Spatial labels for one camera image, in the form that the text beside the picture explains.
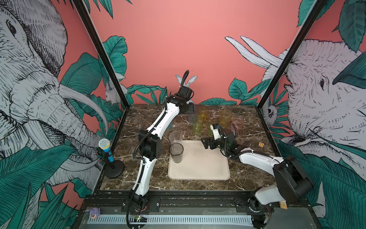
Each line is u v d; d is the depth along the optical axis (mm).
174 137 889
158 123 582
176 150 818
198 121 1073
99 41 838
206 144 800
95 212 684
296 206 748
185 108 800
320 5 685
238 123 1138
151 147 566
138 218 699
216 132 781
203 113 1152
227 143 674
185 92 724
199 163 887
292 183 435
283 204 740
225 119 1198
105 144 716
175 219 701
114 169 838
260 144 976
